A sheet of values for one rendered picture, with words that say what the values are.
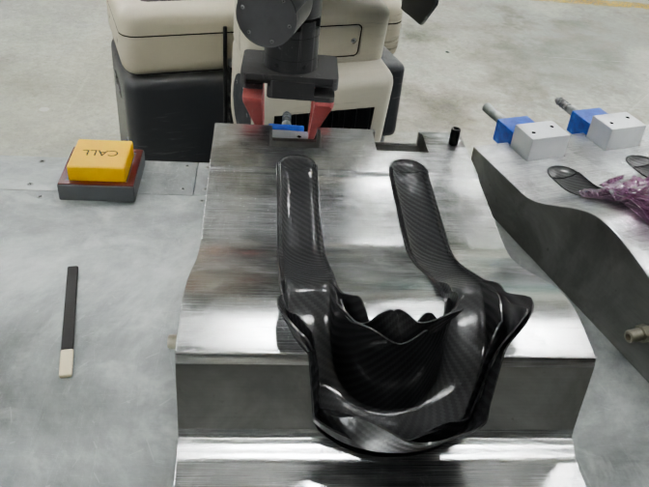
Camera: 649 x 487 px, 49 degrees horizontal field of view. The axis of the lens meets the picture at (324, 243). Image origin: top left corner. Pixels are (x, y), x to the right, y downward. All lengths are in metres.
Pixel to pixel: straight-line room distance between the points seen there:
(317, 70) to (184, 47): 0.59
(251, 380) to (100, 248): 0.33
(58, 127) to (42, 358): 2.10
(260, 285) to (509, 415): 0.18
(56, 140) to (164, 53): 1.32
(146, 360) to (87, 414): 0.07
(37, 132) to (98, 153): 1.86
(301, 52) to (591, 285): 0.36
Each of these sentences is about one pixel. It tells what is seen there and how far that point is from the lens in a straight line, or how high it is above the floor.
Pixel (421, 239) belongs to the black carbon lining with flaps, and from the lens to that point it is 0.63.
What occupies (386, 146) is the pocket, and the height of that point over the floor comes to 0.87.
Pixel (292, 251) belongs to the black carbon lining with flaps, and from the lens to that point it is 0.60.
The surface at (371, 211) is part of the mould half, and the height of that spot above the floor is 0.88.
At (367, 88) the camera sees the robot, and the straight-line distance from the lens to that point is 1.13.
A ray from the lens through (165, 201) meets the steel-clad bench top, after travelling 0.80.
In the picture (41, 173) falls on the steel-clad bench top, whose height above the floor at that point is 0.80.
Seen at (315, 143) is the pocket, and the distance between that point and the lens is 0.77.
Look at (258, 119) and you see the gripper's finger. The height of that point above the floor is 0.88.
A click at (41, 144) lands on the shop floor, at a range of 2.60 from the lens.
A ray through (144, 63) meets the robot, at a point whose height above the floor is 0.72.
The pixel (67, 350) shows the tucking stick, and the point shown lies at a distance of 0.64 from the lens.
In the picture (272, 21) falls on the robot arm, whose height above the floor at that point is 1.02.
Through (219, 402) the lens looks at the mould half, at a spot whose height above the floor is 0.89.
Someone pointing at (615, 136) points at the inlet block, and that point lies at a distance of 0.91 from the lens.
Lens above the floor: 1.24
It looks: 37 degrees down
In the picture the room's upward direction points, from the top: 6 degrees clockwise
